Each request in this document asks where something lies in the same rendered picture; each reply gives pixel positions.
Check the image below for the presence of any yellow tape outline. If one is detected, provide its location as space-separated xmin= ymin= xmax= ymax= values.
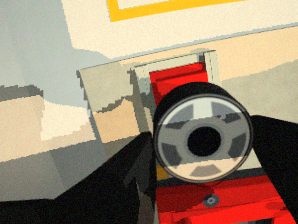
xmin=108 ymin=0 xmax=242 ymax=22

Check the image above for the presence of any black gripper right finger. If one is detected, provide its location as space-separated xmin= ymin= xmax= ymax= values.
xmin=250 ymin=115 xmax=298 ymax=224

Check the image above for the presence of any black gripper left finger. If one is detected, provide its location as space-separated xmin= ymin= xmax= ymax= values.
xmin=0 ymin=131 xmax=157 ymax=224

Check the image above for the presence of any black rubber tyre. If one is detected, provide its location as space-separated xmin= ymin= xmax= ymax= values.
xmin=153 ymin=81 xmax=255 ymax=184

